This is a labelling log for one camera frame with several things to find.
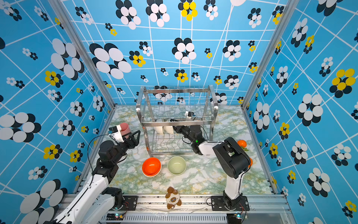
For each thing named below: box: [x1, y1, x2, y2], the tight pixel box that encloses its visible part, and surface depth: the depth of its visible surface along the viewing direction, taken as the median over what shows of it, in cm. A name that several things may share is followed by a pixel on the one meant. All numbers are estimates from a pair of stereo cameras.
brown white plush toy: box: [165, 186, 182, 210], surface depth 74 cm
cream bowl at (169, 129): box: [164, 125, 174, 134], surface depth 94 cm
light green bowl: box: [167, 155, 187, 176], surface depth 86 cm
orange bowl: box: [141, 157, 162, 178], surface depth 84 cm
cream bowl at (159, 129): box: [153, 126, 164, 134], surface depth 93 cm
